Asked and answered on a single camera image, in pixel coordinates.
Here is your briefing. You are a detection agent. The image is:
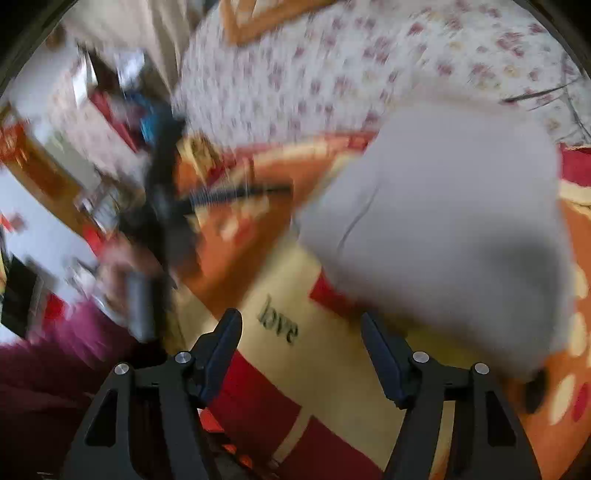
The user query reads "orange red yellow blanket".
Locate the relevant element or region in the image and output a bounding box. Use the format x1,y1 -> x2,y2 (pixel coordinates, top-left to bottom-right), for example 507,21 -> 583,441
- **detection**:
173,132 -> 590,479

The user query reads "beige corduroy jacket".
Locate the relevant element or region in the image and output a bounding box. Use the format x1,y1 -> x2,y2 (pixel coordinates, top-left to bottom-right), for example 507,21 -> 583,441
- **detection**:
294,89 -> 574,379

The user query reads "orange checkered cushion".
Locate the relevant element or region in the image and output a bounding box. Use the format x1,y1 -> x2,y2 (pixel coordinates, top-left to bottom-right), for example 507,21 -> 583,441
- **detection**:
219,0 -> 335,46

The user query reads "blue plastic bag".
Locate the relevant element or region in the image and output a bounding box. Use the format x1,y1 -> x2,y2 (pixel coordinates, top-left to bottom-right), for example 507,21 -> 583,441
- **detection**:
127,91 -> 177,147

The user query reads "white floral quilt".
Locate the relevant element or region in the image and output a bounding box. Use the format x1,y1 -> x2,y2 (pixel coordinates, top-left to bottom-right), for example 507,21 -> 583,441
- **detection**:
172,1 -> 590,148

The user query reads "magenta sleeve forearm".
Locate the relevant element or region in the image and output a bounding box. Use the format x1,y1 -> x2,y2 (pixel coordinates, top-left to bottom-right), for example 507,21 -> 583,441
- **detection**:
1,301 -> 135,445

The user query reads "person left hand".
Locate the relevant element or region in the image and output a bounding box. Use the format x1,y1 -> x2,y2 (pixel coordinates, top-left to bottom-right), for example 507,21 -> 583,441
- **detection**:
93,237 -> 162,317

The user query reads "black cable on bed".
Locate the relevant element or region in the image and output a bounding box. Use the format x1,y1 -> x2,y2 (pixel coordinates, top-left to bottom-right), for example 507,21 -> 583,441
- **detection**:
500,50 -> 591,139

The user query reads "beige curtain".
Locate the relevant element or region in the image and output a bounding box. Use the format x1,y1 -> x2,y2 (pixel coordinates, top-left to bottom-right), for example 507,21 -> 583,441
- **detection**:
62,0 -> 212,91

